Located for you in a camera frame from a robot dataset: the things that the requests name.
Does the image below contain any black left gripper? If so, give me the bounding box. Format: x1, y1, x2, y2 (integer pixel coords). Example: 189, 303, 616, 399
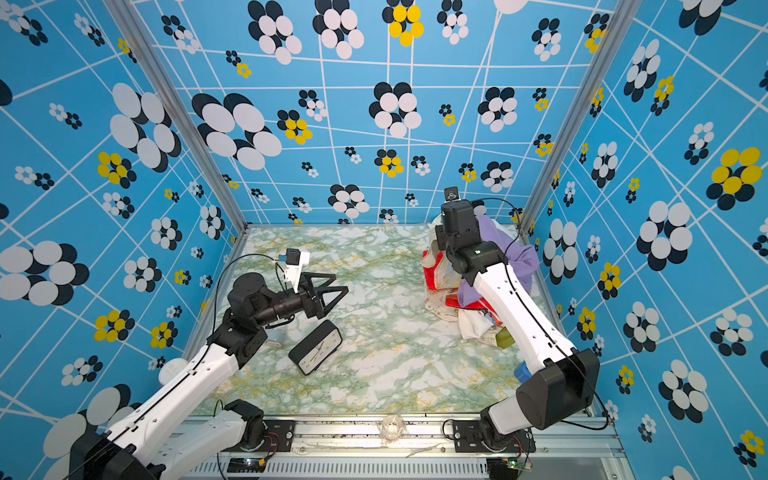
254, 272, 347, 331

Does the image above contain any cream patterned cloth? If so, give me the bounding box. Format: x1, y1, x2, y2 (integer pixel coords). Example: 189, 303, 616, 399
421, 250, 462, 323

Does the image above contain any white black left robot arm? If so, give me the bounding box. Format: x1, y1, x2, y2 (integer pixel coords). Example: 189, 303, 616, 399
65, 272, 349, 479

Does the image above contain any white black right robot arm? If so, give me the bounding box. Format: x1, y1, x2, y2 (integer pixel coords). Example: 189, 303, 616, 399
435, 199, 601, 450

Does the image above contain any purple cloth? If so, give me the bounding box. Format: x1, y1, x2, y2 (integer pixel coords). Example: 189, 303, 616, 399
458, 215, 539, 309

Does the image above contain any red cloth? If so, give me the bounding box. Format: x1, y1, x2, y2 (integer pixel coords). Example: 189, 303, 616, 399
422, 251, 489, 311

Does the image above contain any white cloth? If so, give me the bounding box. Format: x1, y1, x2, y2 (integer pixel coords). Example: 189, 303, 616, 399
426, 217, 499, 340

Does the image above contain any black rectangular clock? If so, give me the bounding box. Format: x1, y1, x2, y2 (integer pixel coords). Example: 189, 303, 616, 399
288, 320, 343, 376

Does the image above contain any clear plastic wrapper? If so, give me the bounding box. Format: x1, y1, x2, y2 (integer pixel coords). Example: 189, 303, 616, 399
378, 414, 407, 444

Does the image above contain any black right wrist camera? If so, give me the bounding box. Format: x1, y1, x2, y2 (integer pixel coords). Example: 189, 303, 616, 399
444, 186, 460, 202

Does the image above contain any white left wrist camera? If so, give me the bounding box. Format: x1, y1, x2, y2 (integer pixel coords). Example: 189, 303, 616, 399
278, 248, 311, 293

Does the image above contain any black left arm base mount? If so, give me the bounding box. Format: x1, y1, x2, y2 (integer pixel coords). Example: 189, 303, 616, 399
233, 419, 296, 453

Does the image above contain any aluminium front rail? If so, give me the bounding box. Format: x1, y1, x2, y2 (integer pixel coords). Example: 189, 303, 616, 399
186, 413, 634, 479

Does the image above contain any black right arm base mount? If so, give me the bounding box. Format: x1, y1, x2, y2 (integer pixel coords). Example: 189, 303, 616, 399
447, 419, 536, 456

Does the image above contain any aluminium corner post right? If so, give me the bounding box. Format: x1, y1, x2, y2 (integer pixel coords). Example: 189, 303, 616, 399
518, 0, 642, 234

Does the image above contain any aluminium corner post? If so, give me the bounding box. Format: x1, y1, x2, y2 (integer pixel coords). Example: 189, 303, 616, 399
104, 1, 248, 235
518, 0, 642, 234

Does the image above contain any aluminium corner post left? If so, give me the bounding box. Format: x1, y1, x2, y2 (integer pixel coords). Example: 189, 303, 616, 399
104, 1, 248, 235

